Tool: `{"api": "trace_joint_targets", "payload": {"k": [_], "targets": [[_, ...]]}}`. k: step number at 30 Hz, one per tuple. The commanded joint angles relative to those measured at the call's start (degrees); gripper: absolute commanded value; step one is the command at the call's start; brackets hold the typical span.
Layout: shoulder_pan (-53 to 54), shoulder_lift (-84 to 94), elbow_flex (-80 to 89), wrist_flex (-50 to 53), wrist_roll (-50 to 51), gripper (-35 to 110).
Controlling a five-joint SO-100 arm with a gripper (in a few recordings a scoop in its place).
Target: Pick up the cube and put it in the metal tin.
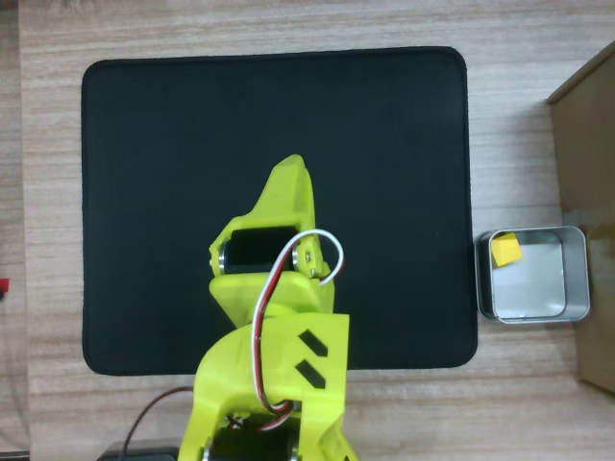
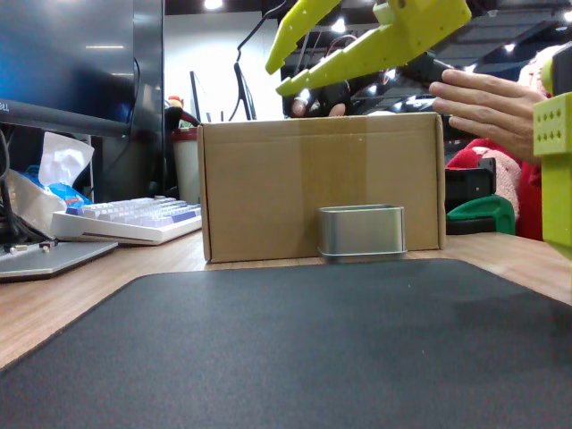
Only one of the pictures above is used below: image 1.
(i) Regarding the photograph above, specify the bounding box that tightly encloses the yellow cube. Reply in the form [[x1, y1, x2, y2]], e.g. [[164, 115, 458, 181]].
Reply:
[[490, 232, 525, 267]]

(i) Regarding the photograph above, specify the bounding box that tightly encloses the square metal tin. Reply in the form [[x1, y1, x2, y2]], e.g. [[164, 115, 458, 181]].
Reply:
[[474, 225, 592, 326]]

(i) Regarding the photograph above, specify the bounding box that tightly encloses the black mat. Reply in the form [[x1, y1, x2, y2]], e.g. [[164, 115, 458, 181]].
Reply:
[[80, 45, 479, 377]]

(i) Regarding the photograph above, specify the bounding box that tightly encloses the black power adapter box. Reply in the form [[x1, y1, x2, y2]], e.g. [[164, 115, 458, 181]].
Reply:
[[94, 438, 183, 461]]

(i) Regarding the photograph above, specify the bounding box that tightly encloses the brown cardboard box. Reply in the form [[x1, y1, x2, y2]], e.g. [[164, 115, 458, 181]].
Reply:
[[547, 39, 615, 396]]

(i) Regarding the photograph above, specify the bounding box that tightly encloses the white red servo cable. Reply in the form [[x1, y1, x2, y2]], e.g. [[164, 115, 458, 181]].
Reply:
[[248, 230, 346, 432]]

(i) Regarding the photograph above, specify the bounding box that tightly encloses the thin red black power cable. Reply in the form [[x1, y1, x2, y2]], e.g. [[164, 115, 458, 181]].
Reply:
[[121, 387, 194, 458]]

